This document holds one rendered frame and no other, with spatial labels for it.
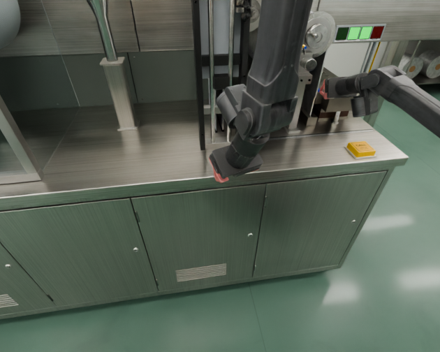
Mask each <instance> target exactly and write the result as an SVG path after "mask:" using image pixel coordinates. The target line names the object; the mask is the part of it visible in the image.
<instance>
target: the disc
mask: <svg viewBox="0 0 440 352"><path fill-rule="evenodd" d="M315 17H324V18H325V19H327V20H328V21H329V23H330V25H331V28H332V33H331V37H330V40H329V42H328V44H327V45H326V46H325V47H324V48H323V49H322V50H321V51H320V52H317V53H315V54H313V55H312V58H315V57H318V56H320V55H321V54H323V53H324V52H325V51H326V50H327V49H328V48H329V47H330V45H331V44H332V42H333V39H334V37H335V31H336V26H335V21H334V19H333V17H332V16H331V15H330V14H329V13H327V12H324V11H316V12H314V13H311V14H310V16H309V21H310V20H311V19H313V18H315Z"/></svg>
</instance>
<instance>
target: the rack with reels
mask: <svg viewBox="0 0 440 352"><path fill-rule="evenodd" d="M438 40H440V39H438ZM421 41H437V40H420V41H418V44H417V46H416V49H415V51H414V53H413V54H409V53H407V52H405V53H404V55H403V57H402V60H401V62H400V64H399V66H398V68H399V69H400V70H402V71H404V72H405V73H406V76H407V77H408V78H410V79H412V80H413V81H414V83H415V84H416V85H428V84H439V83H440V52H437V51H434V50H427V51H425V52H424V53H422V54H421V55H420V56H419V57H417V56H415V55H416V52H417V50H418V48H419V45H420V43H421ZM389 43H390V41H388V43H387V45H386V48H385V51H384V53H383V56H382V59H381V62H380V64H379V67H378V68H380V67H381V64H382V62H383V59H384V57H385V54H386V51H387V49H388V46H389Z"/></svg>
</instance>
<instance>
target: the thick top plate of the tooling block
mask: <svg viewBox="0 0 440 352"><path fill-rule="evenodd" d="M327 78H338V76H336V75H335V74H334V73H332V72H331V71H329V70H328V69H326V68H325V67H323V72H322V75H321V80H320V84H319V87H318V88H319V89H320V88H321V87H322V85H323V81H324V79H327ZM352 98H353V97H350V98H331V99H324V98H322V101H321V103H317V104H318V105H319V106H320V107H321V108H322V109H323V110H324V111H325V112H339V111H349V110H352V107H351V99H352Z"/></svg>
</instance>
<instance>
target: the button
mask: <svg viewBox="0 0 440 352"><path fill-rule="evenodd" d="M347 148H348V149H349V150H350V151H351V152H352V153H353V154H354V155H355V156H356V157H364V156H374V154H375V152H376V150H375V149H374V148H373V147H371V146H370V145H369V144H368V143H367V142H366V141H360V142H349V143H348V145H347Z"/></svg>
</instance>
